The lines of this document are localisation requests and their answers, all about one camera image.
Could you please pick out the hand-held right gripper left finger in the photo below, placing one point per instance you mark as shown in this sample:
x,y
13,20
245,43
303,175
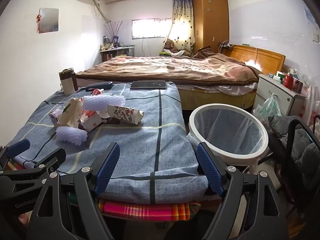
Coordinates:
x,y
107,170

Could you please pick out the window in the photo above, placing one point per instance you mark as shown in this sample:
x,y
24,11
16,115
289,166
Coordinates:
x,y
150,28

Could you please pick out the black smartphone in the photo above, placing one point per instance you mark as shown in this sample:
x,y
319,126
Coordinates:
x,y
147,85

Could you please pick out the patterned paper cup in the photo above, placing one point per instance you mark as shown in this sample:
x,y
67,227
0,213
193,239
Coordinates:
x,y
122,113

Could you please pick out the small purple foam net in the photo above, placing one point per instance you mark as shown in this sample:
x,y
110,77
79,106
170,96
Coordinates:
x,y
71,135

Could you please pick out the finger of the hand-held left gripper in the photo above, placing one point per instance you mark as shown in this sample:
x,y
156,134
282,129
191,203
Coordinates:
x,y
17,147
51,158

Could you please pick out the white bed sheet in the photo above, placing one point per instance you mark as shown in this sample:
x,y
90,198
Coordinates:
x,y
235,90

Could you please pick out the white red-print plastic bags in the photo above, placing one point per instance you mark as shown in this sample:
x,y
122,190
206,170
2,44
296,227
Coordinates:
x,y
311,105

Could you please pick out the red box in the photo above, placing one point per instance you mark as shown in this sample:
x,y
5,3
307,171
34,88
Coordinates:
x,y
297,85

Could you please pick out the yellow mattress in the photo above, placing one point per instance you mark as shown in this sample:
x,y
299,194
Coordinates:
x,y
212,100

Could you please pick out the blue checked cloth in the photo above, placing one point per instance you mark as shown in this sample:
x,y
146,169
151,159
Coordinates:
x,y
140,150

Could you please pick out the wall poster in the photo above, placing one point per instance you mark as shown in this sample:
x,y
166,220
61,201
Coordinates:
x,y
50,20

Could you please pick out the large purple foam net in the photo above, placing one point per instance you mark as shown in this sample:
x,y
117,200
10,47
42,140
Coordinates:
x,y
105,102

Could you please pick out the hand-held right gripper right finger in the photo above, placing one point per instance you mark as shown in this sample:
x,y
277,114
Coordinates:
x,y
210,170

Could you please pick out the wrapped air conditioner pipe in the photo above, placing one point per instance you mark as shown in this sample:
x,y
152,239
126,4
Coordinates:
x,y
101,10

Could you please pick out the red and white carton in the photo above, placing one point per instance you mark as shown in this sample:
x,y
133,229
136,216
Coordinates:
x,y
91,122

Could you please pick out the white round trash bin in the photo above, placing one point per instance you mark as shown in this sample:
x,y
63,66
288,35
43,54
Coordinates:
x,y
240,158

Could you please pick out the wall light switch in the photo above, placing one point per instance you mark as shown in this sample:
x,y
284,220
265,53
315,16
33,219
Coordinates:
x,y
316,37

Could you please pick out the purple tissue packet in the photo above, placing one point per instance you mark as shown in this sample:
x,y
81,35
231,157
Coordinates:
x,y
55,116

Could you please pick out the brown blanket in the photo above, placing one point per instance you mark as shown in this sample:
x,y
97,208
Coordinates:
x,y
162,68

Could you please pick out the black remote handset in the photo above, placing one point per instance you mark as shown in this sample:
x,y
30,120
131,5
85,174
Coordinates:
x,y
98,86

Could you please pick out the white and brown thermos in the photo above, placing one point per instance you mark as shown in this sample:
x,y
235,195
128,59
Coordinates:
x,y
67,85

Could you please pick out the patterned curtain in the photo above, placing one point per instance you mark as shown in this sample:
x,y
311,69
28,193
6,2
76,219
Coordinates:
x,y
182,22

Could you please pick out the small green box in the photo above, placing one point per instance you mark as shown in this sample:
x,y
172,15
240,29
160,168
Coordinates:
x,y
281,77

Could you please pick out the wooden wardrobe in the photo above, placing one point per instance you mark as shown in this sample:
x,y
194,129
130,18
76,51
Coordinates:
x,y
210,20

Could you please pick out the red hanging ornament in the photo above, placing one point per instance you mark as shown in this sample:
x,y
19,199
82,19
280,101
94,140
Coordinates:
x,y
39,18

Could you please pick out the wooden bed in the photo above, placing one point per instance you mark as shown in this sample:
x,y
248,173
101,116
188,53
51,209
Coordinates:
x,y
262,57

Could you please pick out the black chair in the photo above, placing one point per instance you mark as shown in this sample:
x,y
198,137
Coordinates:
x,y
291,135

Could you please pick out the vase of branches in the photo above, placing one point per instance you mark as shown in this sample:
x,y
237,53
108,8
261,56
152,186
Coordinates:
x,y
115,30

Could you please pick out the red jar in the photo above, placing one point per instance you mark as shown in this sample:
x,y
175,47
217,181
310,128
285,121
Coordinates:
x,y
288,81

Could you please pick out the cream paper bag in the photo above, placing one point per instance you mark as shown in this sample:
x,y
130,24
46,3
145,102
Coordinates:
x,y
71,115

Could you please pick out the clear plastic bin liner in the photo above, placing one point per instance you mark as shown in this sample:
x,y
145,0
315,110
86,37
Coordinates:
x,y
225,130

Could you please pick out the white nightstand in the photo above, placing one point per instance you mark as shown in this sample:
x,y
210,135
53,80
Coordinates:
x,y
277,90

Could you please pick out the power strip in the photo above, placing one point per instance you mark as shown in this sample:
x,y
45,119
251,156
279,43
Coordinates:
x,y
226,45

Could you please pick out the green printed plastic bag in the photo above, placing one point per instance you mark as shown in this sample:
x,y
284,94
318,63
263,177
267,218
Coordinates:
x,y
268,107

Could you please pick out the brown teddy bear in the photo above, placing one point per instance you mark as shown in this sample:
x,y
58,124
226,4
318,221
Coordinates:
x,y
170,45

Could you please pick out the cluttered desk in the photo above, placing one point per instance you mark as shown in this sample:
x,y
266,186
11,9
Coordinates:
x,y
125,51

